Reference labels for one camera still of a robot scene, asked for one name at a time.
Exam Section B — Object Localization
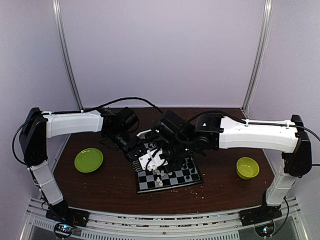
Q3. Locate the aluminium front rail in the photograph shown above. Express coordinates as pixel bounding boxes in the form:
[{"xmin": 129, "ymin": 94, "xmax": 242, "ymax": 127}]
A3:
[{"xmin": 19, "ymin": 196, "xmax": 308, "ymax": 240}]

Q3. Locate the green plate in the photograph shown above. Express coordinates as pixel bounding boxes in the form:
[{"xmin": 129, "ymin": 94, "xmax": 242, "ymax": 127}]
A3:
[{"xmin": 74, "ymin": 148, "xmax": 104, "ymax": 173}]

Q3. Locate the left aluminium frame post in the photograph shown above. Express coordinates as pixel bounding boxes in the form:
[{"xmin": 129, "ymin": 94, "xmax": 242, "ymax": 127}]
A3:
[{"xmin": 52, "ymin": 0, "xmax": 83, "ymax": 110}]

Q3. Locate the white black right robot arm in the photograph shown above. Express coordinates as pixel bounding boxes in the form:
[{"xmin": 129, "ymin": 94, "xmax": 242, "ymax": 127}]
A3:
[{"xmin": 152, "ymin": 110, "xmax": 312, "ymax": 221}]

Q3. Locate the black white chessboard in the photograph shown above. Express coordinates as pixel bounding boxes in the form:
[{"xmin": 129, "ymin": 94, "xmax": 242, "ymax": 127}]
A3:
[{"xmin": 135, "ymin": 156, "xmax": 204, "ymax": 194}]

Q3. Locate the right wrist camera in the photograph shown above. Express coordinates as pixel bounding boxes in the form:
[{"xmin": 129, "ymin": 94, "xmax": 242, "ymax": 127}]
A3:
[{"xmin": 138, "ymin": 148, "xmax": 168, "ymax": 172}]

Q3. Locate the yellow-green bowl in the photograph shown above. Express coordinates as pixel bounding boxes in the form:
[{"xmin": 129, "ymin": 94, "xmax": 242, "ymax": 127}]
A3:
[{"xmin": 236, "ymin": 157, "xmax": 260, "ymax": 180}]

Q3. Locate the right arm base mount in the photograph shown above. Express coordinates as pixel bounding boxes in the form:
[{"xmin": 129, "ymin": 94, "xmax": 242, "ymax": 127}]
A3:
[{"xmin": 239, "ymin": 206, "xmax": 283, "ymax": 238}]

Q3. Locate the aluminium frame post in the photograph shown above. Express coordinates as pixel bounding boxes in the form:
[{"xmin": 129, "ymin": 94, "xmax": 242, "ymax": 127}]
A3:
[
  {"xmin": 242, "ymin": 0, "xmax": 273, "ymax": 115},
  {"xmin": 52, "ymin": 0, "xmax": 83, "ymax": 110}
]

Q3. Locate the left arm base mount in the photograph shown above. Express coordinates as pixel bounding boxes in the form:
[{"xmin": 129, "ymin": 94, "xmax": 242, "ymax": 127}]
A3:
[{"xmin": 45, "ymin": 208, "xmax": 90, "ymax": 239}]

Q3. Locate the right aluminium frame post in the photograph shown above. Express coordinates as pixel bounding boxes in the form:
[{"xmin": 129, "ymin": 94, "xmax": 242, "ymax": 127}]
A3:
[{"xmin": 242, "ymin": 0, "xmax": 273, "ymax": 115}]

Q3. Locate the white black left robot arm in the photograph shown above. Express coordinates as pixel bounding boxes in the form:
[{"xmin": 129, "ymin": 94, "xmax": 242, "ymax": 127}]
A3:
[{"xmin": 14, "ymin": 104, "xmax": 158, "ymax": 222}]

